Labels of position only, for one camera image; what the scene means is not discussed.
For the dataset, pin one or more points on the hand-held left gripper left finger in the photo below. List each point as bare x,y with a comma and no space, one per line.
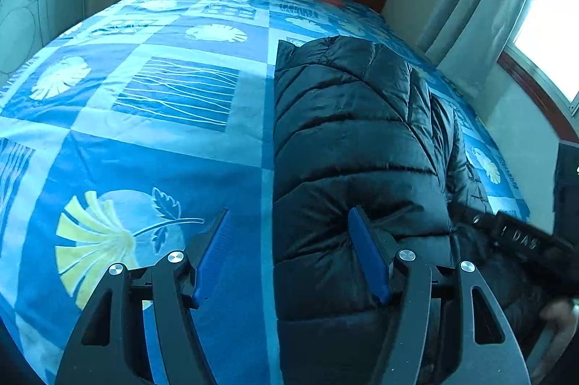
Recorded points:
212,258

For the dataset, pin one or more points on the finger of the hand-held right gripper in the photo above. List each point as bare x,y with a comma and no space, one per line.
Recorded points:
475,221

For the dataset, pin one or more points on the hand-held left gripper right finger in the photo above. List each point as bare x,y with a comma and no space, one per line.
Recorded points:
368,253

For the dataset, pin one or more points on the black puffer jacket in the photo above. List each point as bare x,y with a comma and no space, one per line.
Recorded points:
353,131

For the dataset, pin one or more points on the person's right hand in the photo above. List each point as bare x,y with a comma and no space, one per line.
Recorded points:
558,330

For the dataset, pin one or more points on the blue patterned bedspread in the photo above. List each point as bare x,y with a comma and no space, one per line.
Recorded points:
158,163

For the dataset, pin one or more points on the wooden framed window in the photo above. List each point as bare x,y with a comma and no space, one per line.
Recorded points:
547,32

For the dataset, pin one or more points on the white wardrobe with circle pattern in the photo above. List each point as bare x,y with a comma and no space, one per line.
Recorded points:
27,18

